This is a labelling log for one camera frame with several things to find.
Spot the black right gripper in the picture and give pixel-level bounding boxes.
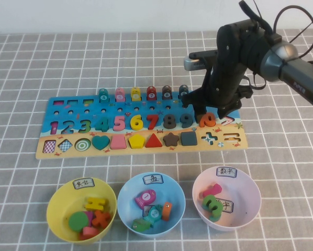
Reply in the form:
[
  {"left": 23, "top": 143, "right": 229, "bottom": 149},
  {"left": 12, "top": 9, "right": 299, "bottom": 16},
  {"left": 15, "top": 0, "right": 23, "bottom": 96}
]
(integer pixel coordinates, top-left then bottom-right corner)
[{"left": 182, "top": 23, "right": 267, "bottom": 120}]

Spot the orange wooden number 10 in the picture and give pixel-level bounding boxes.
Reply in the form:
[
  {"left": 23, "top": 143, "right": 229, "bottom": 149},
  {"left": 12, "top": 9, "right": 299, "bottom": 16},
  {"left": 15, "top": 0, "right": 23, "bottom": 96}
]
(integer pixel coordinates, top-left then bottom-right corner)
[{"left": 197, "top": 112, "right": 216, "bottom": 128}]

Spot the brown fish piece number 8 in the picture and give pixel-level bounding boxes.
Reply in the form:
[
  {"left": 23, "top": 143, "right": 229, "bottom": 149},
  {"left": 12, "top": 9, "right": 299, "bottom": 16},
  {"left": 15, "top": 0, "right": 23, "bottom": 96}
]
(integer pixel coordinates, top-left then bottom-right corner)
[{"left": 161, "top": 85, "right": 173, "bottom": 101}]

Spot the red fish piece number 7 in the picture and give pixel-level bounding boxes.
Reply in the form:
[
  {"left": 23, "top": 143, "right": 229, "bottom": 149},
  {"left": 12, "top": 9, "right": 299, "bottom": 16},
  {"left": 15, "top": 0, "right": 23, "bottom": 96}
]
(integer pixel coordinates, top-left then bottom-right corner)
[{"left": 146, "top": 86, "right": 158, "bottom": 102}]

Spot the yellow fish piece number 6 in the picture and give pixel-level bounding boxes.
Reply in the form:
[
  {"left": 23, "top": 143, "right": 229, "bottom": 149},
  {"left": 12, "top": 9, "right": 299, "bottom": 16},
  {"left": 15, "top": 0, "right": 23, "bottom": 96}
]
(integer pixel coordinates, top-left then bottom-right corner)
[{"left": 130, "top": 87, "right": 142, "bottom": 102}]

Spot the colourful wooden puzzle board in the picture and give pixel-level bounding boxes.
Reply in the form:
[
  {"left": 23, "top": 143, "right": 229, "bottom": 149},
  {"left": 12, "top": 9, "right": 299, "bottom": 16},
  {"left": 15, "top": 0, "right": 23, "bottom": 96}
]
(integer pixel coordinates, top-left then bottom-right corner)
[{"left": 35, "top": 89, "right": 248, "bottom": 160}]

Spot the pink plastic bowl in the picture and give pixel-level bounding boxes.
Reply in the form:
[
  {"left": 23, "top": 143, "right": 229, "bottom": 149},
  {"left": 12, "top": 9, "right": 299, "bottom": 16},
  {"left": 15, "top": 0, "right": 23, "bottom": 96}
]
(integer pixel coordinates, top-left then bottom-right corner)
[{"left": 192, "top": 165, "right": 262, "bottom": 232}]

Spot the pink fish piece number 5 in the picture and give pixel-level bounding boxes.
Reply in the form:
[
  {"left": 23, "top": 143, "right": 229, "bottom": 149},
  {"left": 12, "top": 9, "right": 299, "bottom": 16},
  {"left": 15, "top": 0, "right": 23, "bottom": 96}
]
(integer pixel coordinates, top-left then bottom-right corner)
[{"left": 114, "top": 88, "right": 126, "bottom": 102}]

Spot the blue plastic bowl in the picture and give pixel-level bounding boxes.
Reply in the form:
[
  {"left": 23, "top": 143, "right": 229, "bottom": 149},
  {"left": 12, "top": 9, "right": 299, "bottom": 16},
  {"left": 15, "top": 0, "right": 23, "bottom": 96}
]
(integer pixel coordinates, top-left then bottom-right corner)
[{"left": 117, "top": 171, "right": 186, "bottom": 238}]

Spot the paper label inside pink bowl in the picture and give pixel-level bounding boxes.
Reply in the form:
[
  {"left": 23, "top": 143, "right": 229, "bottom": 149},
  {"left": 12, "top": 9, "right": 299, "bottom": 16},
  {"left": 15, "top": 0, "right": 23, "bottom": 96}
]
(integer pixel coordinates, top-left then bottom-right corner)
[{"left": 216, "top": 199, "right": 234, "bottom": 213}]

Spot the orange fish piece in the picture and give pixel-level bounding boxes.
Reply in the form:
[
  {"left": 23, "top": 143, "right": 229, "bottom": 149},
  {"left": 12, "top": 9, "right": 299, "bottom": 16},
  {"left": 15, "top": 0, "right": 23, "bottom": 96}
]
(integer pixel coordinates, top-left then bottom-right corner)
[{"left": 161, "top": 201, "right": 172, "bottom": 221}]

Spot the teal fish piece number 4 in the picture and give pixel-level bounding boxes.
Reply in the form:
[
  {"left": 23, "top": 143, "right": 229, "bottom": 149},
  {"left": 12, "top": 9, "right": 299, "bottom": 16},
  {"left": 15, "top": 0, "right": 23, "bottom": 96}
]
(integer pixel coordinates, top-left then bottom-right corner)
[{"left": 97, "top": 88, "right": 110, "bottom": 103}]

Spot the magenta fish piece number 1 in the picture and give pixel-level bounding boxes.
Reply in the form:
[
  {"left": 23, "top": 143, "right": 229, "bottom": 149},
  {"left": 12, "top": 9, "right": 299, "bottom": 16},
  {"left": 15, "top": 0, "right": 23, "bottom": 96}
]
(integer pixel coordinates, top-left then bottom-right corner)
[{"left": 134, "top": 189, "right": 157, "bottom": 210}]

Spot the teal fish piece number 2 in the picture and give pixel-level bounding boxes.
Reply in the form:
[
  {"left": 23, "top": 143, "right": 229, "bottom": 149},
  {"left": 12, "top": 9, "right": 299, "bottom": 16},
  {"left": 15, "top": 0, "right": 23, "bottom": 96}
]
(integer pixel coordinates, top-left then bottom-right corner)
[{"left": 142, "top": 204, "right": 163, "bottom": 226}]

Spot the green fish piece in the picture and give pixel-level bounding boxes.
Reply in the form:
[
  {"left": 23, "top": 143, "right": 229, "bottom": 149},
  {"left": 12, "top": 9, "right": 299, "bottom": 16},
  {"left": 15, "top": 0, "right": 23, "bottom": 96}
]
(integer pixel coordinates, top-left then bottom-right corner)
[{"left": 131, "top": 218, "right": 151, "bottom": 232}]

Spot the paper label on yellow bowl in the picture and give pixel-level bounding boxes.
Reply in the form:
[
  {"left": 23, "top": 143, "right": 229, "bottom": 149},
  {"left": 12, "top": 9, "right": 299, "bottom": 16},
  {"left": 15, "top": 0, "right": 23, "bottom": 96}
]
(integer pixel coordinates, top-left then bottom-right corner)
[{"left": 72, "top": 177, "right": 96, "bottom": 189}]

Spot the coral wooden shape piece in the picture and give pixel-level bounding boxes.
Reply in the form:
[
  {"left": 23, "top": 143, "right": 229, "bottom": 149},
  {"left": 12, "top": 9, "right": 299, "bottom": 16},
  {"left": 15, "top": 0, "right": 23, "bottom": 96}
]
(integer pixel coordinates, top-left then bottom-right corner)
[{"left": 79, "top": 226, "right": 100, "bottom": 241}]

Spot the yellow plastic bowl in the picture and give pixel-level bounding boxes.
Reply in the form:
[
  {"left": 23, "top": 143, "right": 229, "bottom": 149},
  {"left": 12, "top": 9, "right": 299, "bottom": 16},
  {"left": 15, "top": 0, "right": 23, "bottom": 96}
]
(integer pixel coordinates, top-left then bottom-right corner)
[{"left": 46, "top": 177, "right": 118, "bottom": 244}]

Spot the grey-blue wooden number 9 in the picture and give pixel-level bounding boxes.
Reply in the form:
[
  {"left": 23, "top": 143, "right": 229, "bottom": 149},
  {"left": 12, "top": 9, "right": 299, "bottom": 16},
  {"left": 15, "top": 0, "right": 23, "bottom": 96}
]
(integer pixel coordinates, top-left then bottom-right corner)
[{"left": 179, "top": 113, "right": 195, "bottom": 129}]

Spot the grey-blue wooden square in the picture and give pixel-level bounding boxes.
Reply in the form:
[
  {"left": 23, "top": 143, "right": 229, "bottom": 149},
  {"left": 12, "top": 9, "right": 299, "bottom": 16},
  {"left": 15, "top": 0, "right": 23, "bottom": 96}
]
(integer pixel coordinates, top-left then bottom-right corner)
[{"left": 180, "top": 131, "right": 198, "bottom": 146}]

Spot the brown wooden number 8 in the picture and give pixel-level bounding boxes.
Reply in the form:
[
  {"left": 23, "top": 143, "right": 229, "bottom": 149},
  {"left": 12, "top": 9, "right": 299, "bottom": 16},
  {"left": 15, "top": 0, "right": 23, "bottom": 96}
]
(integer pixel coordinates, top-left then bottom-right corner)
[{"left": 162, "top": 113, "right": 178, "bottom": 130}]

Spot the brown wooden star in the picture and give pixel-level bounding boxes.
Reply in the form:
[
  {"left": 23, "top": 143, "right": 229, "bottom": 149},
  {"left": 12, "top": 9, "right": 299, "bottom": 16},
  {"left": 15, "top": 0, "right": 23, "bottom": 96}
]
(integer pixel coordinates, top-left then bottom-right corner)
[{"left": 162, "top": 132, "right": 180, "bottom": 147}]

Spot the red wooden number 7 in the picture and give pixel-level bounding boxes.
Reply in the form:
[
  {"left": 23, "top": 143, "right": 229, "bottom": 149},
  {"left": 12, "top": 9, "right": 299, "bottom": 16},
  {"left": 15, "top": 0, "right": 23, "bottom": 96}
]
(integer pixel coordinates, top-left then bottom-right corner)
[{"left": 144, "top": 114, "right": 160, "bottom": 130}]

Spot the paper label on pink rim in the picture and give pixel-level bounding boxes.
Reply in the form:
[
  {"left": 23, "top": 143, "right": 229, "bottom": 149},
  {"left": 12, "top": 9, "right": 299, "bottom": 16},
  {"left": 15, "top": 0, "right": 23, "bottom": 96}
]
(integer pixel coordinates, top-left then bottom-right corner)
[{"left": 216, "top": 166, "right": 238, "bottom": 179}]

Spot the red wooden triangle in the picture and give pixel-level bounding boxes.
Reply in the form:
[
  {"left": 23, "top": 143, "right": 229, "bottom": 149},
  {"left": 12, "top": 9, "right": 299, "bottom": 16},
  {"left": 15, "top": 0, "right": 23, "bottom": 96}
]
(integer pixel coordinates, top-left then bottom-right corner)
[{"left": 145, "top": 133, "right": 163, "bottom": 149}]

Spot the yellow wooden number 6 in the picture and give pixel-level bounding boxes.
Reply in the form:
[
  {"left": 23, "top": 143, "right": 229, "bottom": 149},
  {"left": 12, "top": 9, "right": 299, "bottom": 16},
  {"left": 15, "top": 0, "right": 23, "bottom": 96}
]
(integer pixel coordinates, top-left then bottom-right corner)
[{"left": 130, "top": 115, "right": 145, "bottom": 131}]

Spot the magenta wooden number 1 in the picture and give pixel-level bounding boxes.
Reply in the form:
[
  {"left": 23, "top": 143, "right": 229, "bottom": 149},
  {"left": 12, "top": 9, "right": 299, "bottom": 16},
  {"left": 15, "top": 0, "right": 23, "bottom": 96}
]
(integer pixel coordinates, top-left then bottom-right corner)
[{"left": 199, "top": 183, "right": 222, "bottom": 199}]

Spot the yellow wooden pentagon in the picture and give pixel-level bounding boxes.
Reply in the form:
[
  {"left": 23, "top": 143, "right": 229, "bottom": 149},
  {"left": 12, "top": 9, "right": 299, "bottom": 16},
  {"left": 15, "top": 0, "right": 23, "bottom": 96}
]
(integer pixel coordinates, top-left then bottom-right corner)
[{"left": 128, "top": 134, "right": 146, "bottom": 149}]

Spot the paper label on blue rim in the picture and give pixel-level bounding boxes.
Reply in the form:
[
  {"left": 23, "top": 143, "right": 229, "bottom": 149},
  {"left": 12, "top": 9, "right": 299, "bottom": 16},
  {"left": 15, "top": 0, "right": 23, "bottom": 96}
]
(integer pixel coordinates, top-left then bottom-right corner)
[{"left": 142, "top": 174, "right": 164, "bottom": 186}]

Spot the green wooden number 3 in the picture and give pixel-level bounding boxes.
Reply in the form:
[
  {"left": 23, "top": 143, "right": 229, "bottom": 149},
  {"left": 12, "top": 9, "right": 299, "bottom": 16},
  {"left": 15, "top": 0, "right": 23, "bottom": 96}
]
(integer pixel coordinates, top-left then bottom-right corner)
[{"left": 201, "top": 195, "right": 223, "bottom": 218}]

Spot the pink wooden number 5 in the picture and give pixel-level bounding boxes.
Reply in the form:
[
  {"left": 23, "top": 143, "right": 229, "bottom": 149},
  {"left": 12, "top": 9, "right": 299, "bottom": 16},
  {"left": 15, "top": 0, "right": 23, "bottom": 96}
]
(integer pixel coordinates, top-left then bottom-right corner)
[{"left": 113, "top": 115, "right": 130, "bottom": 132}]

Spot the pink wooden trapezoid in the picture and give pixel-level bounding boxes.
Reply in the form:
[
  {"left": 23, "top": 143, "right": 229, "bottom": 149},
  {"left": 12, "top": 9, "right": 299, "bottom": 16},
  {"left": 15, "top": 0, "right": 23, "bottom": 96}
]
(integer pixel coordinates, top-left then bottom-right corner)
[{"left": 110, "top": 135, "right": 128, "bottom": 150}]

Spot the teal wooden number 4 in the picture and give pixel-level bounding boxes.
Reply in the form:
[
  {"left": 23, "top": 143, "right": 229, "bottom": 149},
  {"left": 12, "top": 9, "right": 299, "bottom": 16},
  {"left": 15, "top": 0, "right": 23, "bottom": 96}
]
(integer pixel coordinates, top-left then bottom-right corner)
[{"left": 95, "top": 116, "right": 113, "bottom": 132}]

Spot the teal wooden heart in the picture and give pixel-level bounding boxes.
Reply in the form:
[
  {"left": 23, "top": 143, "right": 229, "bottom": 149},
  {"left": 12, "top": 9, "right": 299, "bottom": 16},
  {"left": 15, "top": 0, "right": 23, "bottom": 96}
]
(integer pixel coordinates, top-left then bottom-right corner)
[{"left": 91, "top": 135, "right": 110, "bottom": 151}]

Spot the yellow wooden equals sign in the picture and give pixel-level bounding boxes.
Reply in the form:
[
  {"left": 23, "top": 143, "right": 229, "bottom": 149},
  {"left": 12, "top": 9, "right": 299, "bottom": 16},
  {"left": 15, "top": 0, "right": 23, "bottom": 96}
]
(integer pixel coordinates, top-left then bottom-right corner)
[{"left": 84, "top": 197, "right": 107, "bottom": 211}]

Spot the grey white-checked tablecloth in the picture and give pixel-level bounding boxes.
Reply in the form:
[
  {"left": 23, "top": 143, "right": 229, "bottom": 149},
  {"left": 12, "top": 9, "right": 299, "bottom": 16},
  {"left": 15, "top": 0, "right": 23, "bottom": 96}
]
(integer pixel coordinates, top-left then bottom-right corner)
[{"left": 0, "top": 29, "right": 313, "bottom": 251}]

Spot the orange wooden cross sign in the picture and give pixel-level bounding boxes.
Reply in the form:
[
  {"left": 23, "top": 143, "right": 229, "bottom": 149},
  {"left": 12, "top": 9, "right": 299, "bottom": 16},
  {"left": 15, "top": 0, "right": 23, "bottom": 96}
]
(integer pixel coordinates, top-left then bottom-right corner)
[{"left": 91, "top": 210, "right": 111, "bottom": 229}]

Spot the green wooden circle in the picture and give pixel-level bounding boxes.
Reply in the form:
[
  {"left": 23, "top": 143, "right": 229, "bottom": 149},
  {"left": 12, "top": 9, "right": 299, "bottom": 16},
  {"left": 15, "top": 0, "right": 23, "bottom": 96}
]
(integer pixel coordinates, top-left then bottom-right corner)
[{"left": 68, "top": 211, "right": 90, "bottom": 232}]

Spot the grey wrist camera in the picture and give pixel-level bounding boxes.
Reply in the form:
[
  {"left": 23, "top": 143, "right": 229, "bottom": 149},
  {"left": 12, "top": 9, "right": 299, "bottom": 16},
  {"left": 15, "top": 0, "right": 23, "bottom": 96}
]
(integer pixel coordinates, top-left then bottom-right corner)
[{"left": 183, "top": 51, "right": 220, "bottom": 71}]

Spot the black camera cable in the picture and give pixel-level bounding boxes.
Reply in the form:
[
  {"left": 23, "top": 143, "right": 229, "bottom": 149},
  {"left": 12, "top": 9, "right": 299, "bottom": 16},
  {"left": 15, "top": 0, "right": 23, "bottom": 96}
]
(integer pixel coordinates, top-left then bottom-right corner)
[{"left": 239, "top": 0, "right": 275, "bottom": 35}]

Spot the thin looped black cable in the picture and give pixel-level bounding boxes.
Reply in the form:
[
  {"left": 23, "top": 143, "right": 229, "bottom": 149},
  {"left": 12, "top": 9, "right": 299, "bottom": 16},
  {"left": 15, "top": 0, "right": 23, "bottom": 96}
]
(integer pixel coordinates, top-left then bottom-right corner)
[{"left": 273, "top": 5, "right": 313, "bottom": 60}]

